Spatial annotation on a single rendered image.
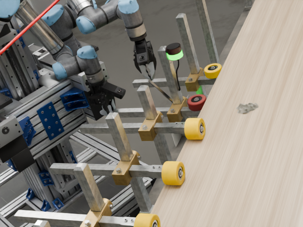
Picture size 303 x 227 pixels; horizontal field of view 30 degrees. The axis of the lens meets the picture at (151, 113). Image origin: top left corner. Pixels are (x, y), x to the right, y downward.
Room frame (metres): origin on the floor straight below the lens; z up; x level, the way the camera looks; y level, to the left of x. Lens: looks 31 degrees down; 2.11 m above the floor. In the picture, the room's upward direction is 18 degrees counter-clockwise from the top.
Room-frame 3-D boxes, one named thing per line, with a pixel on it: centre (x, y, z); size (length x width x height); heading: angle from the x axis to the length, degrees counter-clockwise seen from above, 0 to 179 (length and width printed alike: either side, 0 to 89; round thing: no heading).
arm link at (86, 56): (2.22, 0.18, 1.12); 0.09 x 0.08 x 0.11; 94
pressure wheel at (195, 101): (2.00, -0.19, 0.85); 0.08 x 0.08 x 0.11
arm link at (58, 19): (2.58, 0.29, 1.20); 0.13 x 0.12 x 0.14; 113
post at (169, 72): (2.09, -0.13, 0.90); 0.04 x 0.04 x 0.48; 59
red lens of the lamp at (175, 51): (2.06, -0.17, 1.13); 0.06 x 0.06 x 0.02
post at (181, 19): (2.30, -0.25, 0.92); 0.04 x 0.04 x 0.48; 59
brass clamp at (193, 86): (2.28, -0.24, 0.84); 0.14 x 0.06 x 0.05; 149
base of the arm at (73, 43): (2.58, 0.30, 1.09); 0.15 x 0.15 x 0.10
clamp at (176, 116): (2.07, -0.12, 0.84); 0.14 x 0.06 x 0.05; 149
